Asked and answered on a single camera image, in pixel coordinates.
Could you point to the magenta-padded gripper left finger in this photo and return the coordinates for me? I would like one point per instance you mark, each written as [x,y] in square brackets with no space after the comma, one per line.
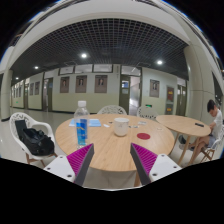
[63,166]

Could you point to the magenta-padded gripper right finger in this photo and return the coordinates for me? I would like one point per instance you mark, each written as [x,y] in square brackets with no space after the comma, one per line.
[160,166]

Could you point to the clear water bottle blue label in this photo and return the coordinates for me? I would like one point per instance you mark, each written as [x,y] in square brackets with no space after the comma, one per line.
[81,130]

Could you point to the flat round red coaster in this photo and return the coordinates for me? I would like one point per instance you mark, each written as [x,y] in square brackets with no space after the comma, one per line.
[143,136]

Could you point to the black bag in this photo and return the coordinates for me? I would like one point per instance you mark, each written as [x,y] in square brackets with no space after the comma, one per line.
[36,141]

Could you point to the round wooden side table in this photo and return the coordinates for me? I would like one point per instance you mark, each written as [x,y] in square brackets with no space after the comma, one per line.
[180,125]

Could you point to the blue and white packet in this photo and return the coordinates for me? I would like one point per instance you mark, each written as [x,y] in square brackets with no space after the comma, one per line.
[93,123]

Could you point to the white cup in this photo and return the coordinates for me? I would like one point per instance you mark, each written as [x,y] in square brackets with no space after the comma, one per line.
[121,127]

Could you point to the white plastic lattice chair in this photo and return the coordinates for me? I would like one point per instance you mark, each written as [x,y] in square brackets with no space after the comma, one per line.
[20,117]
[111,109]
[146,112]

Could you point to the white chair with wooden legs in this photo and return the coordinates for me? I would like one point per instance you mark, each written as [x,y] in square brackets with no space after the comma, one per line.
[213,148]

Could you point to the black phone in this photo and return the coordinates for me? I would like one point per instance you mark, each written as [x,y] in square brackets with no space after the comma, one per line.
[199,124]

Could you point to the small white packet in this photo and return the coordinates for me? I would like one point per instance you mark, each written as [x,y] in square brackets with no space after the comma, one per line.
[106,125]

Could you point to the green exit sign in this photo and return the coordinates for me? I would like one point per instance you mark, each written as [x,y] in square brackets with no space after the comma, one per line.
[148,105]

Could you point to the person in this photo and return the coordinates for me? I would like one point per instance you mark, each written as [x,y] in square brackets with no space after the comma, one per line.
[216,123]

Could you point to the group of round ceiling lights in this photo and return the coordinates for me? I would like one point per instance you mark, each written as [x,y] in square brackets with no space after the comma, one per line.
[84,55]

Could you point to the red wall poster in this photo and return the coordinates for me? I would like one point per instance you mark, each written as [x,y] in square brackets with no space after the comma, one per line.
[170,94]

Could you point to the row of framed wall portraits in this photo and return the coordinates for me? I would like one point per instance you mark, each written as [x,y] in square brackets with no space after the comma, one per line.
[100,84]

